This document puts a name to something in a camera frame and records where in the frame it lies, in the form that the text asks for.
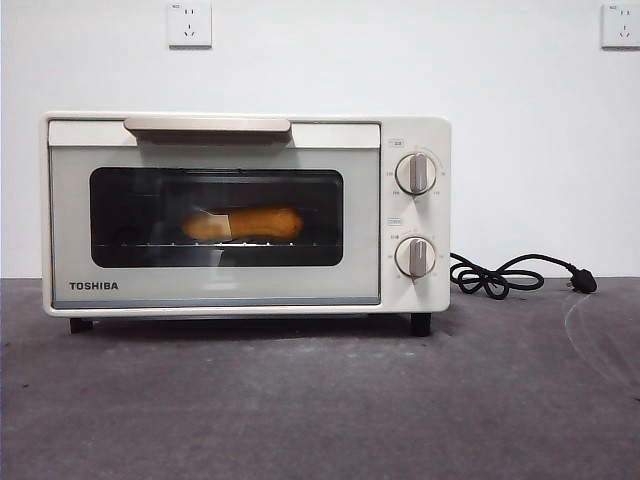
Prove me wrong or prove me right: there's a glass oven door with handle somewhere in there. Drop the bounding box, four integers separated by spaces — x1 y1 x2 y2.
47 116 383 308

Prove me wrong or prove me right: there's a white Toshiba toaster oven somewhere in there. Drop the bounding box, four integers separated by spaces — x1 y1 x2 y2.
39 110 453 337

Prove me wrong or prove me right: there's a white oven timer knob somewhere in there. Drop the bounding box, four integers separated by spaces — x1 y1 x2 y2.
394 235 438 280

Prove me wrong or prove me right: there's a white oven temperature knob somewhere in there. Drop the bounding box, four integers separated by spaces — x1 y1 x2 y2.
394 151 440 197

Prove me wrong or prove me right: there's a black oven power cable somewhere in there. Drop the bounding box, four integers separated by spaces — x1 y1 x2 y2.
448 251 599 301

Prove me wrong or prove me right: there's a metal wire oven rack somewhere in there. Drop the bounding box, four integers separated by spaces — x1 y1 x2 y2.
93 240 337 250

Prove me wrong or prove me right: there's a white wall socket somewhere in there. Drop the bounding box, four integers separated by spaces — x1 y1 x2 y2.
167 0 213 50
600 2 640 51

